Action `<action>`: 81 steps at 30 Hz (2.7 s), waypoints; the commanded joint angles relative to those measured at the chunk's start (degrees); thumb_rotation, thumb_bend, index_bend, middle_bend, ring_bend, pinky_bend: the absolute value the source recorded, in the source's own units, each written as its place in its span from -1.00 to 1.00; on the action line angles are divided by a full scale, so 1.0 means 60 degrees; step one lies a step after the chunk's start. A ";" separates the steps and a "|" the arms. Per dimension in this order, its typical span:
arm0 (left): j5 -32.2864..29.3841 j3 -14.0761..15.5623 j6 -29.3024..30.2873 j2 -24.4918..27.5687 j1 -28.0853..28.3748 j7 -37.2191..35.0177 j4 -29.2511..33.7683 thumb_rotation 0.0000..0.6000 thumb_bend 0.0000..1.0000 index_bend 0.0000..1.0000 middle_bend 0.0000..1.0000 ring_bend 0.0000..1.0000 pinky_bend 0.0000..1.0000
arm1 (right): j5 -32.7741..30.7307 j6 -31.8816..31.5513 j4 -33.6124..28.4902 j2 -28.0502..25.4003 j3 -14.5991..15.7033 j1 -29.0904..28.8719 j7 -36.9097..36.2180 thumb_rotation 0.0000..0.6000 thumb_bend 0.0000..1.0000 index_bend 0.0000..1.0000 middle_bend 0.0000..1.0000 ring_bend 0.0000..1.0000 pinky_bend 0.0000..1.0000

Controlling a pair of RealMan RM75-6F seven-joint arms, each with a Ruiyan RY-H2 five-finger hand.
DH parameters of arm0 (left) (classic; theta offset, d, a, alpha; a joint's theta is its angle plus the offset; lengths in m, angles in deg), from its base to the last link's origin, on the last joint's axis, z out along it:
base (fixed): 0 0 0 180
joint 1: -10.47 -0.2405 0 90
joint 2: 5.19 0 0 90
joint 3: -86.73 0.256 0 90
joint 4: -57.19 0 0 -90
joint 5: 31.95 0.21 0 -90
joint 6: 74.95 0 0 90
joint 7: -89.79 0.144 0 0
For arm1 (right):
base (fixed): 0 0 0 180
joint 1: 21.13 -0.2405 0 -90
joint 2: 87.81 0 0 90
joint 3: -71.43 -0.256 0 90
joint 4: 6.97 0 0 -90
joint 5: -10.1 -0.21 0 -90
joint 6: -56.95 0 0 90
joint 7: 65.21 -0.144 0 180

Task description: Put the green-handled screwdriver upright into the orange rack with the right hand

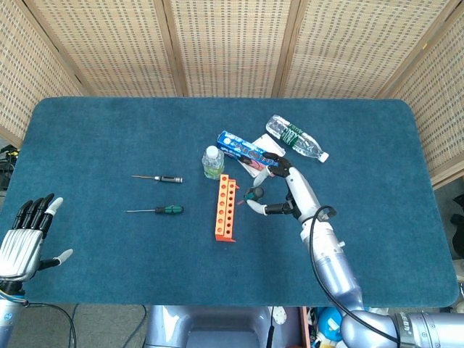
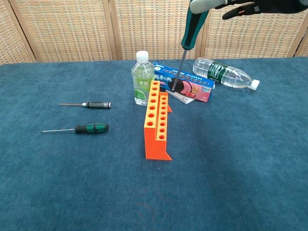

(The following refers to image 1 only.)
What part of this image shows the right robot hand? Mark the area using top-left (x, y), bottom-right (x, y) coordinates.
top-left (246, 152), bottom-right (326, 223)

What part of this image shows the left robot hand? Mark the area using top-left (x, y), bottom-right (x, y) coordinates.
top-left (0, 193), bottom-right (74, 283)

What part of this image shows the large teal handled screwdriver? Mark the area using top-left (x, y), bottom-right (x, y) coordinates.
top-left (237, 186), bottom-right (265, 206)

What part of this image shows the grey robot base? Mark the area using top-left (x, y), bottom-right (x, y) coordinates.
top-left (144, 305), bottom-right (302, 348)

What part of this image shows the orange test tube rack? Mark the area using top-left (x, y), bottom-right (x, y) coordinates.
top-left (214, 173), bottom-right (241, 243)

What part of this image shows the small green black screwdriver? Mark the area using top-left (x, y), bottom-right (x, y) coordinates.
top-left (124, 204), bottom-right (185, 215)

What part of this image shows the black precision screwdriver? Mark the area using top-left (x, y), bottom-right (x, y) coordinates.
top-left (130, 175), bottom-right (183, 183)

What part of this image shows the clear water bottle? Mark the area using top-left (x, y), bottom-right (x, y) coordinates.
top-left (265, 115), bottom-right (330, 163)

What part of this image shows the white flat packet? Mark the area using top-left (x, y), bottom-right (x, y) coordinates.
top-left (237, 133), bottom-right (287, 178)

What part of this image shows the blue toothpaste box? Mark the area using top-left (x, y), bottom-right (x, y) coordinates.
top-left (216, 130), bottom-right (284, 178)

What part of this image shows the small green label bottle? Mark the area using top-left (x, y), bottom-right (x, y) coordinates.
top-left (202, 145), bottom-right (225, 181)

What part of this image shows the blue plastic container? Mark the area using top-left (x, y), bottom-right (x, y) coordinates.
top-left (318, 307), bottom-right (344, 342)

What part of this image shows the red brown box edge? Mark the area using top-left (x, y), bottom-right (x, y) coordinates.
top-left (299, 307), bottom-right (312, 348)

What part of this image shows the blue table mat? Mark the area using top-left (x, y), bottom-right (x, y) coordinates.
top-left (0, 96), bottom-right (460, 308)

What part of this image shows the black floor object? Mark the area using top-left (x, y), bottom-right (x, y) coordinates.
top-left (450, 194), bottom-right (464, 251)

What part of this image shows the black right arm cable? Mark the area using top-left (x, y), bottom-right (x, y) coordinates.
top-left (307, 204), bottom-right (399, 344)

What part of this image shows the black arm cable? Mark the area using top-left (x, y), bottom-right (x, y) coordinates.
top-left (21, 302), bottom-right (77, 348)
top-left (307, 204), bottom-right (399, 344)

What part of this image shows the black equipment with cables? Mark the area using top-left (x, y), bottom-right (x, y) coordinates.
top-left (0, 144), bottom-right (17, 191)

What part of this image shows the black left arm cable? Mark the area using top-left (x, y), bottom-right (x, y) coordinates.
top-left (21, 302), bottom-right (77, 348)

